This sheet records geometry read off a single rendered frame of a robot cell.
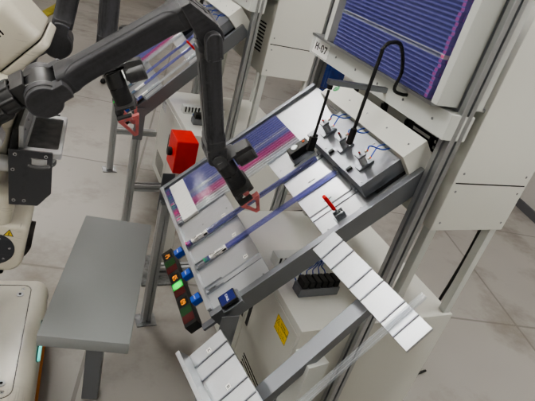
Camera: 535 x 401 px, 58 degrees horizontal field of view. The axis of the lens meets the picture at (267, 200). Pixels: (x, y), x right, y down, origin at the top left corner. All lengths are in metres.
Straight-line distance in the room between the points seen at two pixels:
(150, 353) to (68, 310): 0.78
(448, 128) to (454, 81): 0.12
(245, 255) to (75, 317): 0.51
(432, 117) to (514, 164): 0.39
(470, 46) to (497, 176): 0.48
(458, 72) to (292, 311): 0.88
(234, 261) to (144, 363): 0.87
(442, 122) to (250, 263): 0.65
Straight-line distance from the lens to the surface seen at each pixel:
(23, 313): 1.97
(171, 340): 2.29
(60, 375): 2.14
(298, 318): 1.60
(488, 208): 1.67
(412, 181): 1.38
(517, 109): 1.51
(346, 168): 1.40
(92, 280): 1.61
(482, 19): 1.28
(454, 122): 1.31
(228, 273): 1.43
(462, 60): 1.28
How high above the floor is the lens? 1.64
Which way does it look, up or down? 28 degrees down
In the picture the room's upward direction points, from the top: 16 degrees clockwise
